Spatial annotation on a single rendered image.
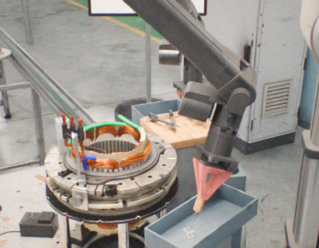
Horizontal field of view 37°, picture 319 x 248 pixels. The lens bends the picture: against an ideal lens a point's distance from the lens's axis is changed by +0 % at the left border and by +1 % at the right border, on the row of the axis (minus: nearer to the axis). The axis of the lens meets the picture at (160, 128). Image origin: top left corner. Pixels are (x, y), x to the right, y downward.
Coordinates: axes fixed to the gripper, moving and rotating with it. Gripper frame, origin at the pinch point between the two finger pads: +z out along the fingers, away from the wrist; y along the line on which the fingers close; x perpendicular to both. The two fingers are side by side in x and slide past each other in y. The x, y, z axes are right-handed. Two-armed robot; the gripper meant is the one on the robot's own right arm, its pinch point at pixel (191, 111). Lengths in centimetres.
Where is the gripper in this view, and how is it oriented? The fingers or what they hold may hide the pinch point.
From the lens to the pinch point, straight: 142.1
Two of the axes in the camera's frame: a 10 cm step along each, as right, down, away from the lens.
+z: 0.0, 9.1, 4.2
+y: -9.1, 1.7, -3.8
